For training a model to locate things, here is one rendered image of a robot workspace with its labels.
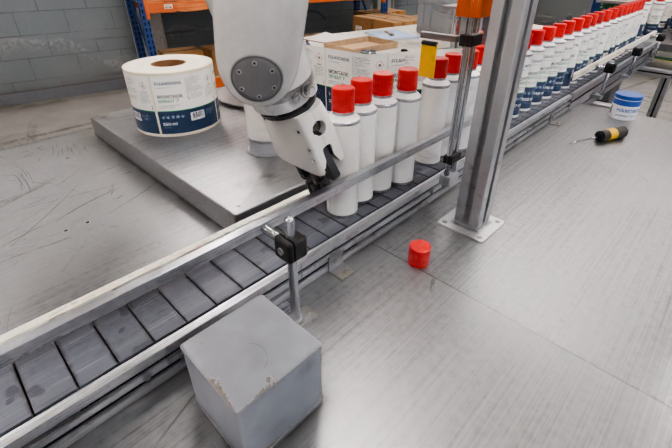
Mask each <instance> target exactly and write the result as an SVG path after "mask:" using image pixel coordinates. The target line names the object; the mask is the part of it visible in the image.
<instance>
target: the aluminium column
mask: <svg viewBox="0 0 672 448"><path fill-rule="evenodd" d="M538 1H539V0H493V2H492V8H491V14H490V20H489V25H488V31H487V37H486V42H485V48H484V54H483V59H482V65H481V71H480V76H479V82H478V88H477V93H476V99H475V105H474V110H473V116H472V122H471V127H470V133H469V139H468V144H467V150H466V156H465V161H464V167H463V173H462V178H461V184H460V190H459V196H458V201H457V207H456V213H455V218H454V222H455V223H458V224H460V225H462V226H464V227H467V228H469V229H471V230H473V231H476V232H477V231H478V230H479V229H480V228H482V227H483V226H484V225H485V224H486V223H487V222H488V221H489V220H488V219H489V216H490V212H491V208H492V203H493V199H494V194H495V190H496V186H497V181H498V177H499V172H500V168H501V164H502V159H503V155H504V150H505V146H506V142H507V137H508V133H509V128H510V124H511V120H512V115H513V111H514V106H515V102H516V98H517V93H518V89H519V84H520V80H521V76H522V71H523V67H524V62H525V58H526V54H527V49H528V45H529V41H530V36H531V32H532V27H533V23H534V19H535V14H536V10H537V5H538Z"/></svg>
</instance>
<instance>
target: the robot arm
mask: <svg viewBox="0 0 672 448"><path fill-rule="evenodd" d="M205 1H206V4H207V6H208V8H209V10H210V12H211V15H212V17H213V31H214V44H215V57H216V63H217V68H218V71H219V74H220V77H221V79H222V81H223V83H224V85H225V87H226V88H227V90H228V91H229V92H230V93H231V94H232V95H233V96H234V97H235V98H236V99H238V100H239V101H240V102H242V103H245V104H247V105H251V106H253V108H254V110H255V111H256V112H258V113H259V114H260V115H261V116H262V118H263V121H264V124H265V127H266V130H267V133H268V135H269V138H270V140H271V143H272V145H273V147H274V149H275V151H276V153H277V154H278V156H279V157H280V158H281V159H283V160H285V161H286V162H288V163H290V164H292V165H294V166H296V168H297V170H298V172H299V174H300V176H301V177H302V179H304V180H306V181H305V183H306V186H307V188H308V191H309V193H310V194H311V193H313V192H316V191H318V190H320V189H322V188H324V187H326V186H328V185H330V184H331V183H330V181H329V179H331V180H336V179H337V178H338V177H339V176H340V172H339V170H338V168H337V166H336V164H335V162H334V160H333V158H335V159H337V160H340V161H341V160H342V159H343V158H344V154H343V150H342V147H341V144H340V141H339V138H338V136H337V133H336V130H335V128H334V125H333V123H332V121H331V119H330V116H329V114H328V112H327V110H326V108H325V107H324V105H323V103H322V102H321V100H320V99H319V98H317V97H316V92H317V83H316V80H315V77H314V73H313V70H312V67H311V64H310V61H309V57H308V54H307V51H306V48H305V44H304V41H303V38H304V31H305V24H306V17H307V10H308V2H309V0H205Z"/></svg>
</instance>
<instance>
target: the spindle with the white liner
mask: <svg viewBox="0 0 672 448"><path fill-rule="evenodd" d="M244 110H245V119H246V128H247V139H248V140H249V146H248V152H249V153H250V154H252V155H254V156H257V157H276V156H278V154H277V153H276V151H275V149H274V147H273V145H272V143H271V140H270V138H269V135H268V133H267V130H266V127H265V124H264V121H263V118H262V116H261V115H260V114H259V113H258V112H256V111H255V110H254V108H253V106H251V105H247V104H245V103H244Z"/></svg>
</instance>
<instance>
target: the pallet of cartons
mask: <svg viewBox="0 0 672 448"><path fill-rule="evenodd" d="M417 16H418V15H411V16H410V15H406V11H404V10H398V9H391V8H387V13H381V9H372V10H371V9H369V10H357V11H354V15H353V31H361V30H370V29H379V28H387V27H396V26H406V25H414V24H417Z"/></svg>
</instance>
